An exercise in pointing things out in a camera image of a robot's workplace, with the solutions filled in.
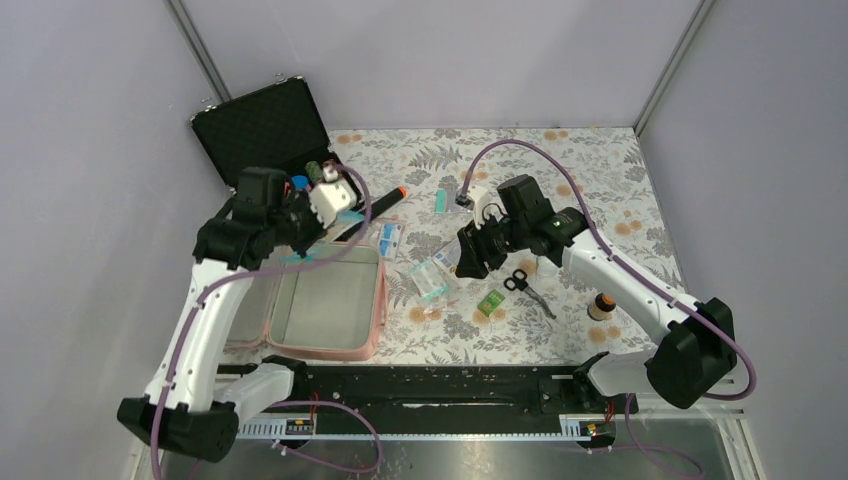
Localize small white medicine bottle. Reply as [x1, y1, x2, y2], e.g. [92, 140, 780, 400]
[535, 256, 559, 278]

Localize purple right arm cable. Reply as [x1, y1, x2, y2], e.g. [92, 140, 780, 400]
[460, 137, 758, 478]

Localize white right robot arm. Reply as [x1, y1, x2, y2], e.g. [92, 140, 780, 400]
[455, 175, 737, 412]

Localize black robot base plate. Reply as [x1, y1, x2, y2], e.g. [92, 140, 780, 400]
[218, 360, 641, 439]

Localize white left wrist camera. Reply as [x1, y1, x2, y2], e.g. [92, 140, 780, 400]
[308, 179, 356, 228]

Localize blue white blister pack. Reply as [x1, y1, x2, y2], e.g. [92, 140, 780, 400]
[376, 222, 405, 260]

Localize black orange-tipped thermometer pen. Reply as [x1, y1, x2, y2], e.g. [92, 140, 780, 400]
[333, 187, 407, 242]

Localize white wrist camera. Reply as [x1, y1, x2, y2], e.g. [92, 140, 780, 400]
[455, 186, 492, 230]
[308, 179, 356, 228]

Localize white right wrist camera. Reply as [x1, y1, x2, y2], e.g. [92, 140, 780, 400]
[455, 186, 492, 230]

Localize plastic bag of band-aids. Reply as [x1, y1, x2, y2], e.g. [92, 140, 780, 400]
[408, 259, 452, 309]

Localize black poker chip case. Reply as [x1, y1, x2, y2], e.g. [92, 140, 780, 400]
[190, 77, 341, 238]

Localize teal silver foil sachet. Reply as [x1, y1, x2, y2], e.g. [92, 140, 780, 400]
[434, 188, 465, 214]

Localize black handled scissors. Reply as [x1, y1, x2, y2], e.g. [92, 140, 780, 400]
[503, 268, 557, 319]

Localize brown bottle orange cap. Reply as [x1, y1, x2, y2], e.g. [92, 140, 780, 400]
[587, 293, 617, 322]

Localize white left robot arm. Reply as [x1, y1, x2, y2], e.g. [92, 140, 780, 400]
[117, 167, 357, 462]

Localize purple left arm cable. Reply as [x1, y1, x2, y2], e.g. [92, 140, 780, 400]
[148, 164, 382, 480]

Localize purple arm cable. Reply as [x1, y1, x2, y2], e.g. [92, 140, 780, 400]
[148, 164, 382, 480]
[460, 137, 758, 478]

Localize pink medicine kit bag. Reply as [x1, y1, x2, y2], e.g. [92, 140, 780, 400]
[225, 244, 388, 361]

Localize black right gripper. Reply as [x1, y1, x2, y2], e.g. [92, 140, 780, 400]
[455, 210, 529, 280]

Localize small green box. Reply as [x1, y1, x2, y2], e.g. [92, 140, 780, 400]
[477, 289, 505, 317]

